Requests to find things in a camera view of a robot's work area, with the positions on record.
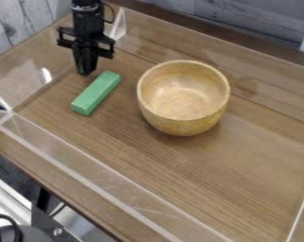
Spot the green rectangular block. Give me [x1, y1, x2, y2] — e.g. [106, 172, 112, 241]
[70, 71, 121, 116]

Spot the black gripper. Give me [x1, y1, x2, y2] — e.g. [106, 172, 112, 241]
[58, 4, 116, 76]

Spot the black table leg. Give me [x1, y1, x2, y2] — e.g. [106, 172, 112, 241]
[36, 188, 52, 213]

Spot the clear acrylic barrier wall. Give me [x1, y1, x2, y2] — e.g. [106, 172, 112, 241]
[0, 8, 304, 242]

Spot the black metal base plate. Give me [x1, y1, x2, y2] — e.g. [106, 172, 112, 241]
[32, 206, 82, 242]

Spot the clear acrylic corner bracket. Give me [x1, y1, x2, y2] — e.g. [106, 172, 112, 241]
[105, 8, 126, 41]

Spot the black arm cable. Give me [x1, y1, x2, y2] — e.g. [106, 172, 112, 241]
[100, 1, 117, 25]

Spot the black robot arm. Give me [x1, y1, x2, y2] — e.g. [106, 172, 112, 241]
[57, 0, 116, 76]

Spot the brown wooden bowl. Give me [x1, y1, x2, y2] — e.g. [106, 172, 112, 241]
[136, 60, 230, 136]

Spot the black cable loop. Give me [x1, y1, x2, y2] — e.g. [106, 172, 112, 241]
[0, 214, 24, 242]

